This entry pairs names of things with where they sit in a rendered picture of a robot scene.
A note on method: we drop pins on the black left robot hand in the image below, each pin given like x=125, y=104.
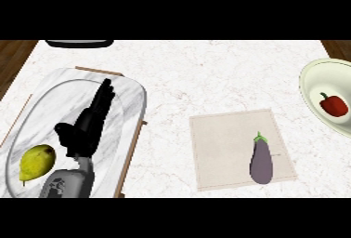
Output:
x=88, y=124

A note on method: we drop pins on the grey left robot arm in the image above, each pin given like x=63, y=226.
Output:
x=67, y=181

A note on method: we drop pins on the beige placemat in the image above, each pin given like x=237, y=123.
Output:
x=228, y=139

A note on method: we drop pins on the pale green bowl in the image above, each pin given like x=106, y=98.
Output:
x=320, y=80

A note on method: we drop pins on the red bell pepper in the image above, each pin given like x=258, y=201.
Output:
x=333, y=105

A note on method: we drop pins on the white marble tray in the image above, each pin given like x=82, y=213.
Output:
x=122, y=102

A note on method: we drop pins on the yellow-green pear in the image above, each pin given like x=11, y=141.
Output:
x=35, y=163

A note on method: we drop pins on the black appliance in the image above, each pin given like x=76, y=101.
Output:
x=79, y=43

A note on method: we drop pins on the purple eggplant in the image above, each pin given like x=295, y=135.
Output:
x=261, y=161

